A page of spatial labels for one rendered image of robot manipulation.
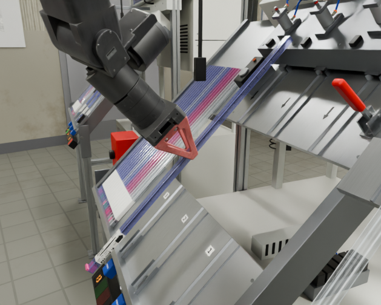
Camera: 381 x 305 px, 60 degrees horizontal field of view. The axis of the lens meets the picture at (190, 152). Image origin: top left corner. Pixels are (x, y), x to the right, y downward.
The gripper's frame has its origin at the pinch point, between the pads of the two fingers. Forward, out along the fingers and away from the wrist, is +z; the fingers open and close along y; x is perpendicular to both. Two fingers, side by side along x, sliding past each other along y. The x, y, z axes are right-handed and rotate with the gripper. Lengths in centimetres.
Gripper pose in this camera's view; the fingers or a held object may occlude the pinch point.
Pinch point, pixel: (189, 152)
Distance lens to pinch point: 54.1
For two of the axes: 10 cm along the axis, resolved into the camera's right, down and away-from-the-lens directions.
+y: -3.8, -2.7, 8.9
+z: 6.4, 6.2, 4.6
